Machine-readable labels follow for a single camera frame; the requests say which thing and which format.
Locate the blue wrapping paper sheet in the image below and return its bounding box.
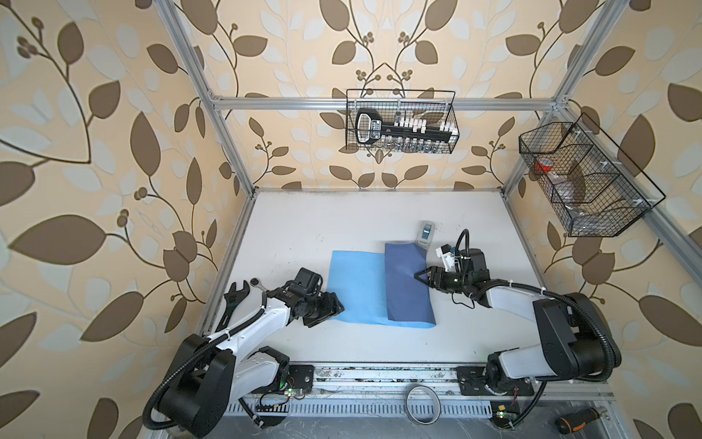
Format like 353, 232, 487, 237
327, 243, 436, 329

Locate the back wall wire basket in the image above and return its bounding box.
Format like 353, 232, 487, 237
346, 88, 460, 155

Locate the black tool set in basket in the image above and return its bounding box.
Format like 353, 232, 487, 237
351, 109, 460, 145

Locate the right wall wire basket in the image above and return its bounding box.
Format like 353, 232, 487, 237
518, 113, 665, 238

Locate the orange black screwdriver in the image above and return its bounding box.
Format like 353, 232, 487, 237
554, 408, 601, 435

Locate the wall wire basket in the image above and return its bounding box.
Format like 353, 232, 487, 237
518, 113, 665, 238
346, 88, 460, 155

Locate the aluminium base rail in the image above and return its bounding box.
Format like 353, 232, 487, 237
289, 362, 614, 402

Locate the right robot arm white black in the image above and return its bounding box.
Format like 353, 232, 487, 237
414, 249, 622, 393

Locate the black adjustable wrench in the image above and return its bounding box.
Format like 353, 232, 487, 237
215, 280, 250, 332

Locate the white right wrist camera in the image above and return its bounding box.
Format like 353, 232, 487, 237
436, 244, 455, 272

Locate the grey tape dispenser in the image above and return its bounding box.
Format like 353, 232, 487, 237
415, 221, 435, 249

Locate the grey ring on rail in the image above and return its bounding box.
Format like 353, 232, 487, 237
405, 384, 442, 426

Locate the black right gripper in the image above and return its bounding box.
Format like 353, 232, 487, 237
415, 266, 471, 294

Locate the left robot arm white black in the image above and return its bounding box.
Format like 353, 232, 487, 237
142, 268, 345, 438

